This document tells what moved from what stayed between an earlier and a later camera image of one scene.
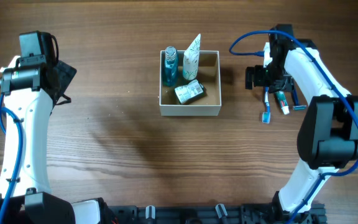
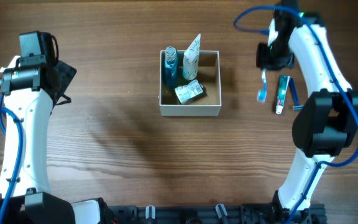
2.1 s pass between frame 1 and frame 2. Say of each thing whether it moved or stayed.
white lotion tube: stayed
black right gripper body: moved
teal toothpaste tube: moved
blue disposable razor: stayed
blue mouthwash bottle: stayed
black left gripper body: stayed
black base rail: stayed
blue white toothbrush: moved
